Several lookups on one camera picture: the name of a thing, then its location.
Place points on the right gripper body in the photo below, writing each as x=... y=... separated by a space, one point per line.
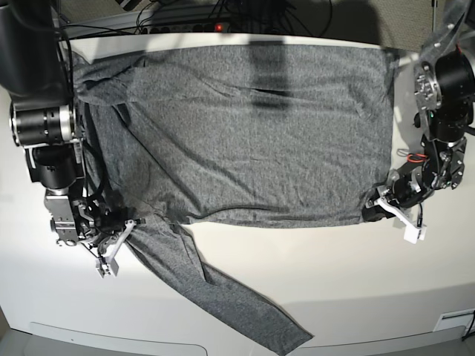
x=95 y=230

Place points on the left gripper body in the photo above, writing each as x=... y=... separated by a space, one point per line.
x=408 y=188

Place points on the grey long-sleeve T-shirt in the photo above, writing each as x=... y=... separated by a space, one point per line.
x=260 y=135

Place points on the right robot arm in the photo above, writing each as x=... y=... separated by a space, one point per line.
x=37 y=73

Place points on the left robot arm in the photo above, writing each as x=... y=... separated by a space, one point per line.
x=444 y=93

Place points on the white label plate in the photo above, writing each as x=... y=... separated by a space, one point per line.
x=455 y=319

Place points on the white power strip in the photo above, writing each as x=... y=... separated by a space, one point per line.
x=208 y=27

